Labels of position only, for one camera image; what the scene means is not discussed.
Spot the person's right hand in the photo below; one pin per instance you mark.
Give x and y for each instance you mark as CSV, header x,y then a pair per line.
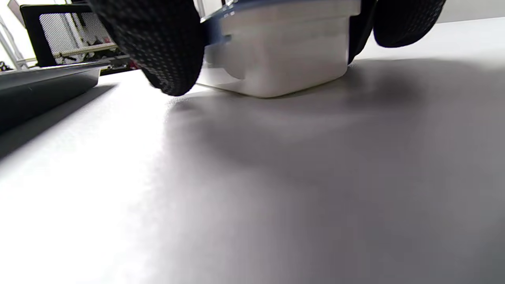
x,y
165,47

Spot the blue lid lunch box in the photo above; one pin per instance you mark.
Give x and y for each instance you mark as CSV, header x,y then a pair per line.
x,y
284,55

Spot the black plastic tray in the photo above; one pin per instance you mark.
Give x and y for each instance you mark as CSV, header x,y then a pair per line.
x,y
39,90

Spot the black mesh back office chair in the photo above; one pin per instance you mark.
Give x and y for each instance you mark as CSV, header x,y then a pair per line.
x,y
31,35

